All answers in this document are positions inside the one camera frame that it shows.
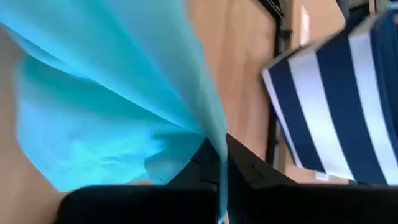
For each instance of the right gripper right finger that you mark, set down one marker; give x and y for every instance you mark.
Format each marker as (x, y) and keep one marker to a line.
(311, 205)

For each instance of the navy white-striped fabric bin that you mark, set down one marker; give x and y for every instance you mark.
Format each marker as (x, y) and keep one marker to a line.
(335, 109)

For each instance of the teal garment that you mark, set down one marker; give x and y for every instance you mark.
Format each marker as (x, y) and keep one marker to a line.
(109, 93)

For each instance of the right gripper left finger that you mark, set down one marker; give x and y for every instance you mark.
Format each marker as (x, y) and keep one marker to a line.
(140, 205)

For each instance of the light wooden desk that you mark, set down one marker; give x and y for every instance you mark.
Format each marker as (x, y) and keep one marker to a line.
(326, 21)

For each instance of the white rectangular plate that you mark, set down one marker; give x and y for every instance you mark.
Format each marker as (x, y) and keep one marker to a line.
(305, 26)

